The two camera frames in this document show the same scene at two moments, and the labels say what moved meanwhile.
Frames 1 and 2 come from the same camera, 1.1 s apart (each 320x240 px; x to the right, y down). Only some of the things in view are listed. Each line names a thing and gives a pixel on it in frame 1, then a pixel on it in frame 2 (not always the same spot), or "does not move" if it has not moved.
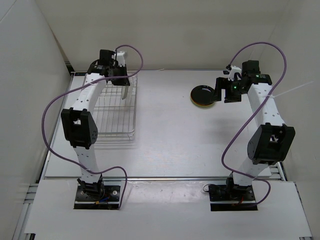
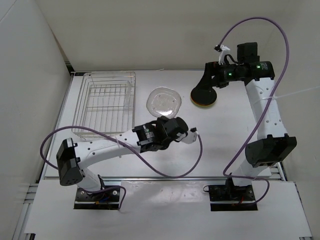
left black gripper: [122, 81] to [161, 119]
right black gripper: [221, 84] to [211, 69]
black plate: [202, 95] does not move
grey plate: [126, 90] to [163, 101]
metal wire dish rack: [115, 117] does not move
